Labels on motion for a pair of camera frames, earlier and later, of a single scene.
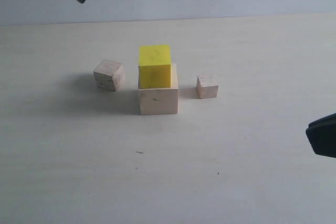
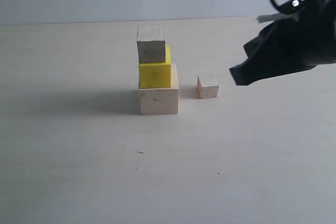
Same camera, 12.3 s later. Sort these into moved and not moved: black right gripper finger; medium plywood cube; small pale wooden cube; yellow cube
Moved: medium plywood cube; black right gripper finger
Not moved: yellow cube; small pale wooden cube
